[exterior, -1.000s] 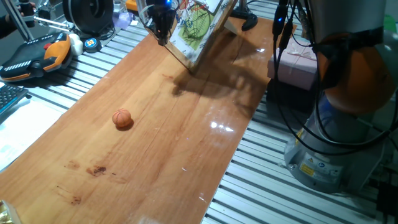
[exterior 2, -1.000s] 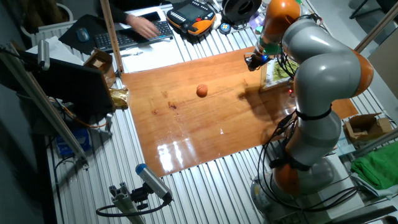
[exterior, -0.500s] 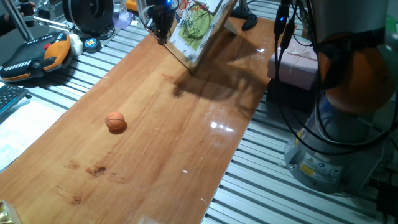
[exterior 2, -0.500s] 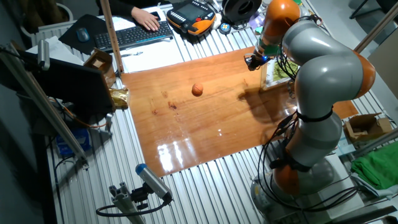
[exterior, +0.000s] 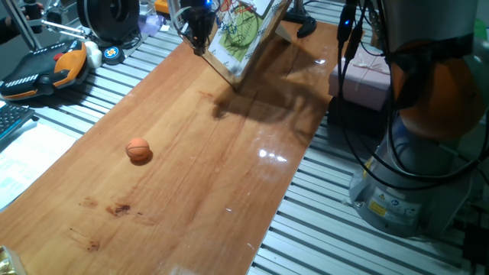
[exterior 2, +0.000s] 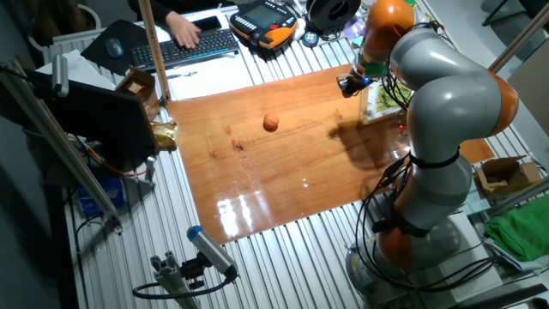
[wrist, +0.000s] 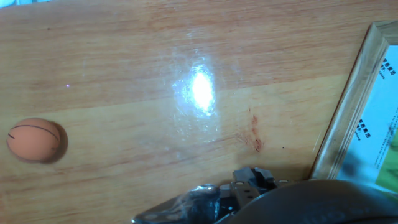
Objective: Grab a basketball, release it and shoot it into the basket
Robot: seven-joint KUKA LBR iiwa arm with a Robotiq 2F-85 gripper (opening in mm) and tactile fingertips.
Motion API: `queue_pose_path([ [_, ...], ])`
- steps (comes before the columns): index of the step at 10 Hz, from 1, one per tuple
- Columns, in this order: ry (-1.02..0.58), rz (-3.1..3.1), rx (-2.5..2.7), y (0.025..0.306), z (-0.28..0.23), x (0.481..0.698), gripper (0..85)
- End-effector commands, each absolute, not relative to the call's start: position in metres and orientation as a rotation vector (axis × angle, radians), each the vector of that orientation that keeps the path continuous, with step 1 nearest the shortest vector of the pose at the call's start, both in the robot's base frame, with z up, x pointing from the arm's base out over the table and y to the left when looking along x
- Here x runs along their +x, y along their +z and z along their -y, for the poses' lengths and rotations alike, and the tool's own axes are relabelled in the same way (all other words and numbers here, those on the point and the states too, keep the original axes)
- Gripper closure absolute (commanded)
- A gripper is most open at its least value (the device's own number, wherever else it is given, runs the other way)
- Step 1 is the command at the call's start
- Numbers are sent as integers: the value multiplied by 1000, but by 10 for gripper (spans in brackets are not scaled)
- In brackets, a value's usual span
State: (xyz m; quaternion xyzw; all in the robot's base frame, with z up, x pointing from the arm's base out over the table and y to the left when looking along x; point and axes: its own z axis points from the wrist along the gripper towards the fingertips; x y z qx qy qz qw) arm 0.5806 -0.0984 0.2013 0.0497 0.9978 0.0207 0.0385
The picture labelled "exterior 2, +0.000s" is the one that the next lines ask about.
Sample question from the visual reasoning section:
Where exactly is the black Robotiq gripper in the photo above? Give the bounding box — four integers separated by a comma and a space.
336, 73, 372, 99

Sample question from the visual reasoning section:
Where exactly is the small orange basketball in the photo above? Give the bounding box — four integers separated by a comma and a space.
262, 112, 281, 133

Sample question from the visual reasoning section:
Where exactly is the black sleeved forearm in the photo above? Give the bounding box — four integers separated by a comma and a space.
127, 0, 181, 25

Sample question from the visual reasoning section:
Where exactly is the person's bare hand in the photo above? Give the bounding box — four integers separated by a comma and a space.
165, 10, 202, 50

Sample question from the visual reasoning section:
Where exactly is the wooden framed toy backboard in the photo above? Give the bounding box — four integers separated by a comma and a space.
359, 79, 415, 125

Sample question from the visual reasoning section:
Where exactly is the purple plastic bag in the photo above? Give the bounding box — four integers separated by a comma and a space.
342, 16, 365, 42

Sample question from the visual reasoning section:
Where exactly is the round blue white badge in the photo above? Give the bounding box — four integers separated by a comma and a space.
301, 30, 320, 48

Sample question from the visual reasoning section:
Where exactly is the black filament spool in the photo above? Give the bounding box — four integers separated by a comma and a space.
305, 0, 363, 35

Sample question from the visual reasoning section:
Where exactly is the small white figure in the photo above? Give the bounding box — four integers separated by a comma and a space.
291, 17, 307, 42

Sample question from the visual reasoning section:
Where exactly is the orange black teach pendant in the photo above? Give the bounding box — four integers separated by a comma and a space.
228, 0, 299, 51

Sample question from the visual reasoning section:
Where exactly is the large varnished wooden board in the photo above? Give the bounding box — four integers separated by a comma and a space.
166, 64, 497, 245

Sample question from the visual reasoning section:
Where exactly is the white paper sheet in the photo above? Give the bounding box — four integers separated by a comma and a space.
36, 49, 117, 91
154, 8, 254, 102

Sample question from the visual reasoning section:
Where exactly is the black computer keyboard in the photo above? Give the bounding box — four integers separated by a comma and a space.
129, 27, 240, 73

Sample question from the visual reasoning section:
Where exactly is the black smartphone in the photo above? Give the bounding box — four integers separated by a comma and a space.
191, 15, 223, 33

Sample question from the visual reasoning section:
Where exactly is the silver pen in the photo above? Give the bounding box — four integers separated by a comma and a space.
166, 70, 198, 81

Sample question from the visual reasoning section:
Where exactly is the open cardboard box with flaps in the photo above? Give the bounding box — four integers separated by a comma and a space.
474, 154, 542, 198

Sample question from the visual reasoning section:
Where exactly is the slanted metal pole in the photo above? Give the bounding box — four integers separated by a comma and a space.
488, 2, 549, 74

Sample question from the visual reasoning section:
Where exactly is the gold foil bag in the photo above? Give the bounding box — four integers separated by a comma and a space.
149, 121, 179, 151

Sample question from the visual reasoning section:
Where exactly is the grey flat panel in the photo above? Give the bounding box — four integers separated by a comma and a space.
506, 49, 549, 125

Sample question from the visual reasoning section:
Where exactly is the small open cardboard box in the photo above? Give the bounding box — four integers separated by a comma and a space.
114, 66, 160, 121

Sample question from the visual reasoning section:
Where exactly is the green cloth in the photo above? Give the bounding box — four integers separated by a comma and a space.
483, 195, 549, 264

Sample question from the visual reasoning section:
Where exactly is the blue grey computer mouse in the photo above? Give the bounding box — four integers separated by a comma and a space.
105, 37, 125, 60

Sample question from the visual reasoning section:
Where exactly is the black flat panel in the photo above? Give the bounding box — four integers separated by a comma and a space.
25, 70, 160, 173

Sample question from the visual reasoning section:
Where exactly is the black mouse pad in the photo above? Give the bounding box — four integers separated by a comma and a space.
80, 19, 149, 77

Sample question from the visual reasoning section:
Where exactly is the short aluminium profile piece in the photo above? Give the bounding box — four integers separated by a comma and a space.
149, 251, 202, 309

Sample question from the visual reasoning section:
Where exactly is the blue plastic package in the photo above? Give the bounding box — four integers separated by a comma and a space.
76, 175, 127, 215

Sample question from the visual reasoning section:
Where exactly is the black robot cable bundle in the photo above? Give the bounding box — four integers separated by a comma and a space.
353, 21, 498, 293

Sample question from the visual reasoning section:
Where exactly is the slanted wooden post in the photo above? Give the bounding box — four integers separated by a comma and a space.
136, 0, 172, 102

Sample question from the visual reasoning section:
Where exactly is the aluminium rail beam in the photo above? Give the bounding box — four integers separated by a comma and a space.
486, 175, 549, 218

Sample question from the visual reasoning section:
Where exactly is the silver camera blue end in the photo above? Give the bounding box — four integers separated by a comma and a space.
186, 225, 239, 280

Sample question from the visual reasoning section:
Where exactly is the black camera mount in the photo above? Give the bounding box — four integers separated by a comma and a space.
179, 252, 211, 291

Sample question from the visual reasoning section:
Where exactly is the orange cable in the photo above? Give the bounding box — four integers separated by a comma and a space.
70, 135, 149, 178

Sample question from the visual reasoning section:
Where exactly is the black camera cable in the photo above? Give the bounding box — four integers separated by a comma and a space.
131, 274, 235, 300

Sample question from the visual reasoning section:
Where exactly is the silver depth camera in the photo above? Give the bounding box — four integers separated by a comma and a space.
51, 54, 70, 99

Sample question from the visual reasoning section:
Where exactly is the long aluminium frame beam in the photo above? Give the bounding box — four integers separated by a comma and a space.
0, 58, 124, 233

